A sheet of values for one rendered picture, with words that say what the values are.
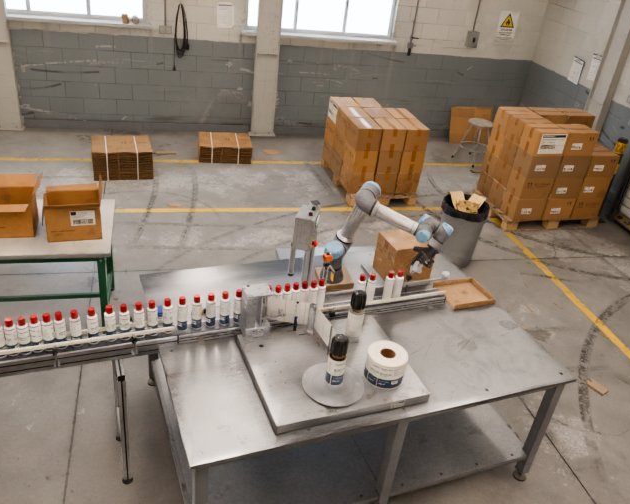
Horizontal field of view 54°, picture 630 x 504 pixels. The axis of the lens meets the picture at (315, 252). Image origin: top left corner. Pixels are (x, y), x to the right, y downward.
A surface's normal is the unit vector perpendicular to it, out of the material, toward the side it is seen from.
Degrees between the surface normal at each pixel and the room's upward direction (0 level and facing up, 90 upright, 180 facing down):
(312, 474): 1
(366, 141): 90
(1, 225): 90
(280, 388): 0
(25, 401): 0
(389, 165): 92
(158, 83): 90
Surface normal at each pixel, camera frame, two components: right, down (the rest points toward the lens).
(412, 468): 0.11, -0.86
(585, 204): 0.26, 0.47
